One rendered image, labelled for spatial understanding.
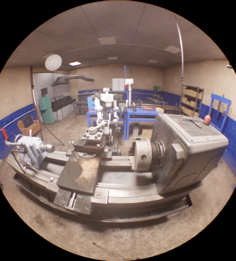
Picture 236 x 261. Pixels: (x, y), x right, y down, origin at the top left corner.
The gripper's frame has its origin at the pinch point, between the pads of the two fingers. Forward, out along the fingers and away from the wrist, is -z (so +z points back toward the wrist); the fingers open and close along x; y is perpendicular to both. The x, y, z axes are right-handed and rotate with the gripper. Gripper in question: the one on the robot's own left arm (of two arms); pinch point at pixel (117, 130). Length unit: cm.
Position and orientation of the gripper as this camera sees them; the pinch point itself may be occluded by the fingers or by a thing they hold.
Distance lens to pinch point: 199.8
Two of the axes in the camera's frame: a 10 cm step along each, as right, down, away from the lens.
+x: 6.7, 0.8, -7.4
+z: -1.3, -9.7, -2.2
